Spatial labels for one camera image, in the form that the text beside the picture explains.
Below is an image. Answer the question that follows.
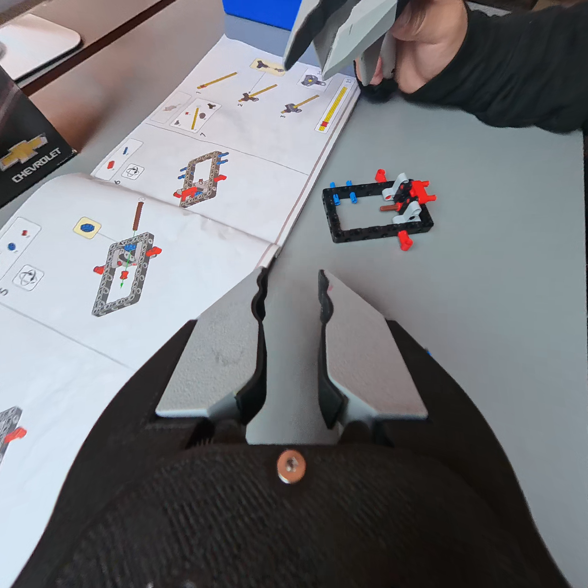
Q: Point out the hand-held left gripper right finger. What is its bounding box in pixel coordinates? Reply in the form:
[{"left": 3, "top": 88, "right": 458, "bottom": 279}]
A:
[{"left": 318, "top": 269, "right": 429, "bottom": 431}]

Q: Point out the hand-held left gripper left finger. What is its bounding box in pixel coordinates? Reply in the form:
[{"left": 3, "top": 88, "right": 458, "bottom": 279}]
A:
[{"left": 155, "top": 268, "right": 271, "bottom": 427}]

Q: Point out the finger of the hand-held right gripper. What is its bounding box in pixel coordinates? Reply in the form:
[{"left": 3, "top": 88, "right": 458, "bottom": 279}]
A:
[
  {"left": 317, "top": 0, "right": 399, "bottom": 81},
  {"left": 282, "top": 0, "right": 344, "bottom": 72}
]

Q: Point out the black lego frame assembly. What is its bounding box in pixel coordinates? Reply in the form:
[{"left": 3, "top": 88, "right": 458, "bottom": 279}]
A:
[{"left": 322, "top": 168, "right": 437, "bottom": 252}]

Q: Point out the black lego set box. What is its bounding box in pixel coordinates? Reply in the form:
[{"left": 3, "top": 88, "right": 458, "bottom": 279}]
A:
[{"left": 0, "top": 64, "right": 78, "bottom": 209}]

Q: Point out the person's right hand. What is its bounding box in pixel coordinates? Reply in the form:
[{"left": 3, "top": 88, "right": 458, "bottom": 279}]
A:
[{"left": 373, "top": 0, "right": 470, "bottom": 95}]

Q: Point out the blue plastic bin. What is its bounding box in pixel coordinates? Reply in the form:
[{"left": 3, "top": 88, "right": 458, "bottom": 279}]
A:
[{"left": 222, "top": 0, "right": 306, "bottom": 32}]

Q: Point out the white instruction booklet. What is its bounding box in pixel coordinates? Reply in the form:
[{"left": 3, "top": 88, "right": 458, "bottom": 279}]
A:
[{"left": 0, "top": 34, "right": 362, "bottom": 474}]

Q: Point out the silver stand base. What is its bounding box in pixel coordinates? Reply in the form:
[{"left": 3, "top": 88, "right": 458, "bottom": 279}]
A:
[{"left": 0, "top": 13, "right": 83, "bottom": 82}]

